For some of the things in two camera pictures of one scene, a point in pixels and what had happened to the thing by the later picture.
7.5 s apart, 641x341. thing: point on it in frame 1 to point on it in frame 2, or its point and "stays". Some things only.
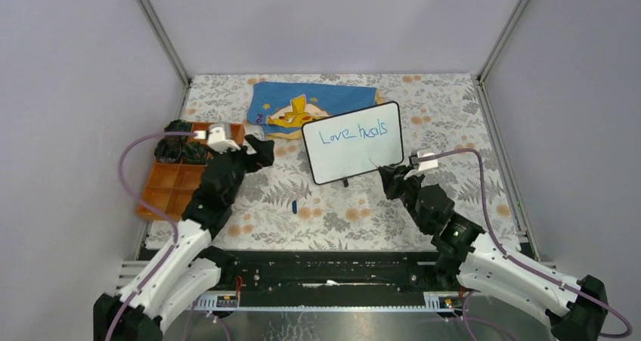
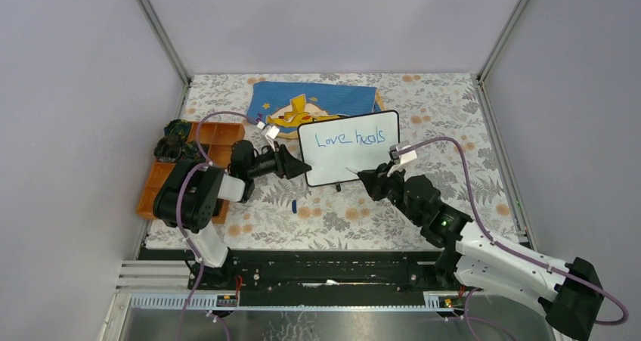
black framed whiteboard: (353, 143) stays
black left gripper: (264, 150) to (286, 165)
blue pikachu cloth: (280, 110) stays
